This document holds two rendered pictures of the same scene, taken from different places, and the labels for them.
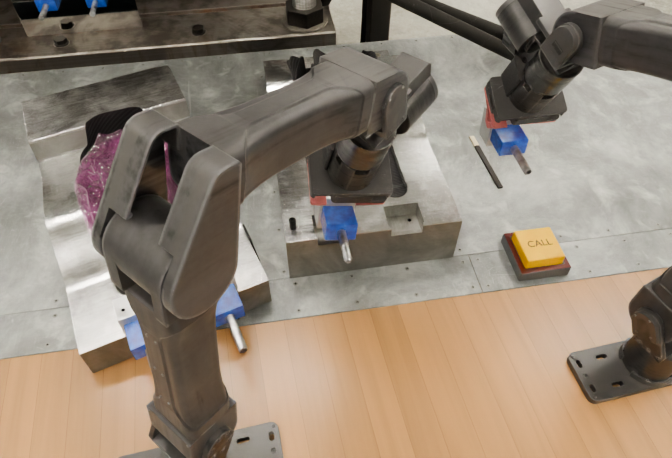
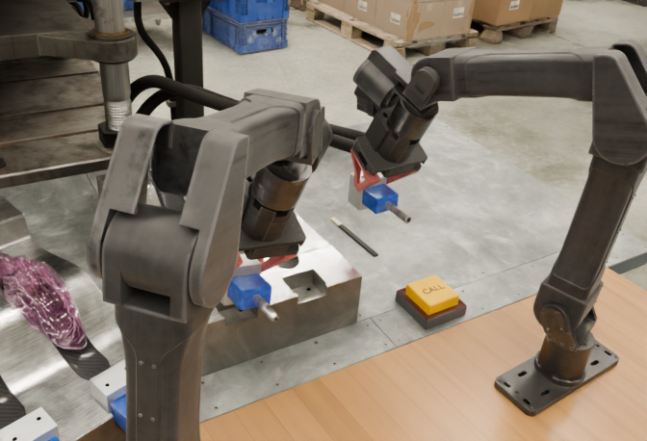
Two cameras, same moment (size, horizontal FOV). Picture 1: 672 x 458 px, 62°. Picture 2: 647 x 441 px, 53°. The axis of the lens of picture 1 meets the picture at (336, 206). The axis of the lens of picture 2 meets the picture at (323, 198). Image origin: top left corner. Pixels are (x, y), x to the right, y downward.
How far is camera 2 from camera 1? 0.24 m
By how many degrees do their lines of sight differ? 25
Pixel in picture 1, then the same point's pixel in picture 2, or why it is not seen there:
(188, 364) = (184, 395)
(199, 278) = (219, 258)
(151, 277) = (174, 260)
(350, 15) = not seen: hidden behind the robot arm
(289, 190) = not seen: hidden behind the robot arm
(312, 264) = (219, 354)
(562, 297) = (468, 335)
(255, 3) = (58, 133)
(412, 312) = (336, 380)
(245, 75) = (71, 197)
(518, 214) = (401, 274)
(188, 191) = (208, 164)
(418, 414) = not seen: outside the picture
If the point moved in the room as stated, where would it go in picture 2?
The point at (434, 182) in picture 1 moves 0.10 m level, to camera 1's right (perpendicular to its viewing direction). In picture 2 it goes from (323, 249) to (381, 239)
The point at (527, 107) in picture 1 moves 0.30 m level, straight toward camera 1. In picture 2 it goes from (396, 156) to (413, 280)
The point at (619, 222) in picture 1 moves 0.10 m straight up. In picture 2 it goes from (489, 265) to (501, 217)
